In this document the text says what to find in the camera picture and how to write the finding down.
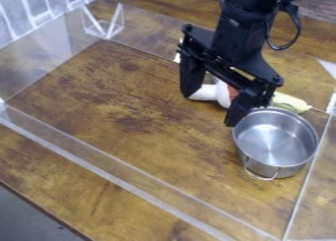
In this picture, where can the clear acrylic triangular bracket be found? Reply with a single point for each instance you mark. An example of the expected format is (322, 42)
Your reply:
(100, 28)

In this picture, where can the plush brown white mushroom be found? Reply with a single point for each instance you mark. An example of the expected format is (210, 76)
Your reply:
(219, 92)

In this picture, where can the spoon with green handle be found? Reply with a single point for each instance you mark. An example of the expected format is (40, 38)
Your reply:
(283, 100)

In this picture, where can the silver metal pot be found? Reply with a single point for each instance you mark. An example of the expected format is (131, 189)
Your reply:
(276, 143)

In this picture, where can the clear acrylic enclosure wall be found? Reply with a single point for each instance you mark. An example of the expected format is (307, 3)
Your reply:
(128, 162)

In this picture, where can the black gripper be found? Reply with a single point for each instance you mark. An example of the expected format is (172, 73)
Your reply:
(230, 54)

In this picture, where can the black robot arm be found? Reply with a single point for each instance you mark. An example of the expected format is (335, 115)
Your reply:
(254, 15)

